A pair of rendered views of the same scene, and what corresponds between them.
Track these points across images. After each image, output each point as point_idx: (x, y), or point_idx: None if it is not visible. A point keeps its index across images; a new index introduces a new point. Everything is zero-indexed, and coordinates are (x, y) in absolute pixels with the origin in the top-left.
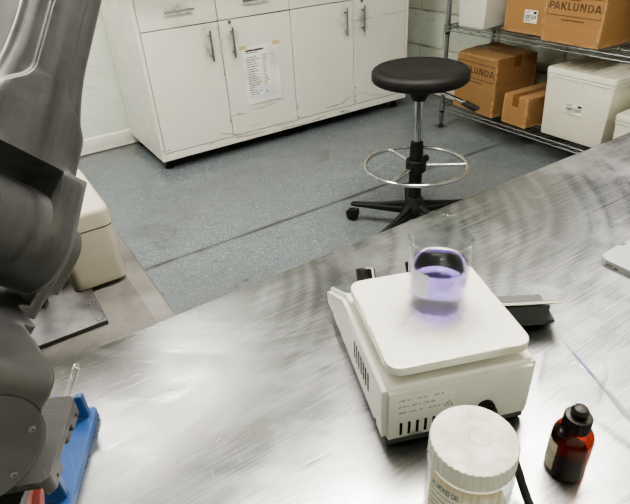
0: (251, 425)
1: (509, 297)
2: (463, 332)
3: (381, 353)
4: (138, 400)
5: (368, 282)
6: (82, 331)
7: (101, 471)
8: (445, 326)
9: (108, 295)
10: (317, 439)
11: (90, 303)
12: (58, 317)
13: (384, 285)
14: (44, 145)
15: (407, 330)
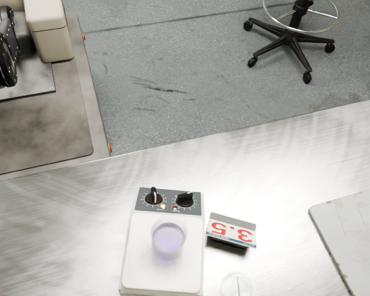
0: (67, 261)
1: (238, 221)
2: (170, 273)
3: (122, 273)
4: (19, 225)
5: (142, 215)
6: (39, 94)
7: None
8: (163, 265)
9: (60, 70)
10: (94, 282)
11: (47, 74)
12: (27, 79)
13: (149, 221)
14: None
15: (143, 261)
